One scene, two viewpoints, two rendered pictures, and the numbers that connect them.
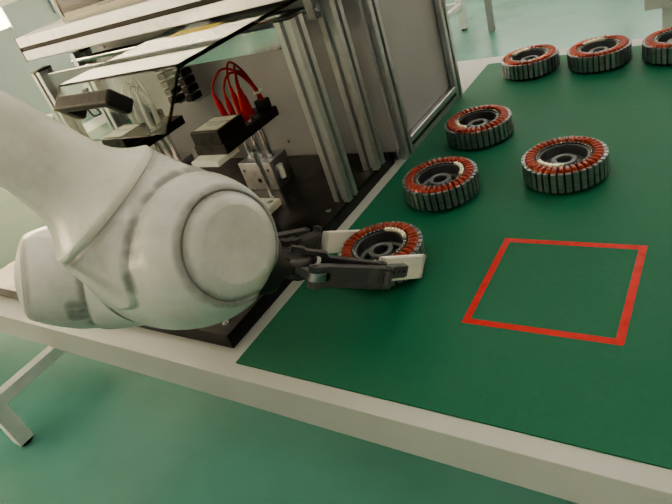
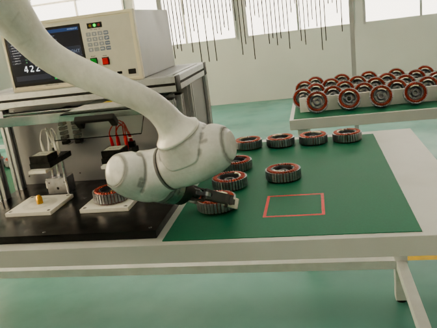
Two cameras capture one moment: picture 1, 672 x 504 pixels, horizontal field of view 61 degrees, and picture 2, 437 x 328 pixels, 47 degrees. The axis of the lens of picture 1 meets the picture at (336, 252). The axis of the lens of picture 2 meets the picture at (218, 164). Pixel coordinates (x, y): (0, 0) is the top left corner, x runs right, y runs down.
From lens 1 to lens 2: 0.80 m
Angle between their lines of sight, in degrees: 31
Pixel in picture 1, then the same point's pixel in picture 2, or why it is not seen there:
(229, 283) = (231, 152)
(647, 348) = (333, 214)
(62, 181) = (179, 120)
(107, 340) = (70, 247)
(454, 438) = (276, 242)
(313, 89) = not seen: hidden behind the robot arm
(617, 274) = (315, 200)
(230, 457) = not seen: outside the picture
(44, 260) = (133, 160)
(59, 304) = (137, 177)
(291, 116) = not seen: hidden behind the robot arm
